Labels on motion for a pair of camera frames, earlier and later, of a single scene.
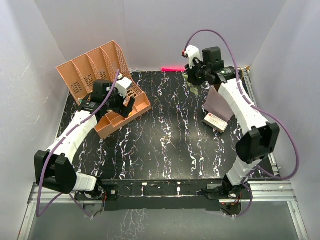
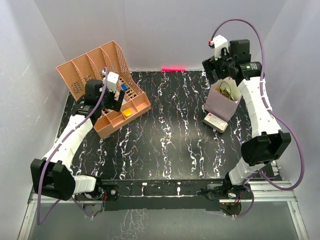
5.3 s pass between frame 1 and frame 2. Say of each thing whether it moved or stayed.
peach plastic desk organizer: stayed
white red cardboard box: stayed
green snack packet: moved
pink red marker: stayed
